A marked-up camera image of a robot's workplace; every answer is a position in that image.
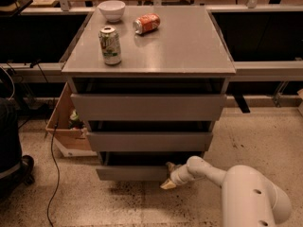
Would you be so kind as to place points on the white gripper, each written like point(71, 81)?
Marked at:
point(177, 175)

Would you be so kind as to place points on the grey bottom drawer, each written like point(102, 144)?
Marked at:
point(140, 166)

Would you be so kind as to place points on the grey drawer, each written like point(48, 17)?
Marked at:
point(140, 166)
point(149, 107)
point(149, 141)

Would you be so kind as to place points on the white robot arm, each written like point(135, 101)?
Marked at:
point(249, 199)

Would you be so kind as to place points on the grey middle drawer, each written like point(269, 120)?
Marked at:
point(149, 141)

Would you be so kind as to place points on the grey top drawer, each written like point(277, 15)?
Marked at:
point(149, 107)

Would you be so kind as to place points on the cardboard box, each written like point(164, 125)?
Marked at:
point(70, 140)

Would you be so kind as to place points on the green bottle in box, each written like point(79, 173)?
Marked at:
point(74, 120)

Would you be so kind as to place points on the green white soda can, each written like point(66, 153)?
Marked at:
point(110, 45)

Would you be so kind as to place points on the orange soda can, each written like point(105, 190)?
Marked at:
point(146, 23)

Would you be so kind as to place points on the white bowl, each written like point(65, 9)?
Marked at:
point(112, 10)

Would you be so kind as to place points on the grey metal rail frame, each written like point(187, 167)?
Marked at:
point(268, 69)

